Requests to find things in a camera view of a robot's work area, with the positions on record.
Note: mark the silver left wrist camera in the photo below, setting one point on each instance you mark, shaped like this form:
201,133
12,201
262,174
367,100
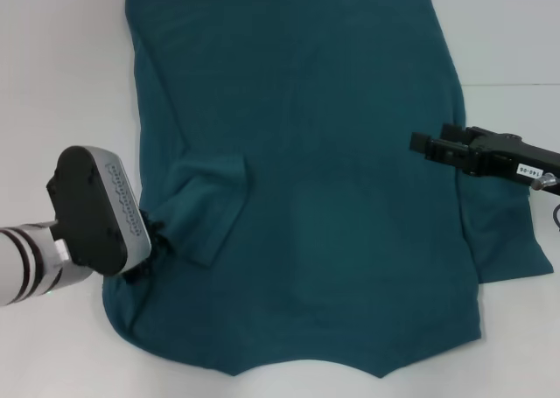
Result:
96,210

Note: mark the blue t-shirt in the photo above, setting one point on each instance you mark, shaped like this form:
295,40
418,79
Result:
328,175

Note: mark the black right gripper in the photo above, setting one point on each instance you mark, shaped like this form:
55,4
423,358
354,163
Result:
512,155

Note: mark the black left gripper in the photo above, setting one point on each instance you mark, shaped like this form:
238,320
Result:
158,229

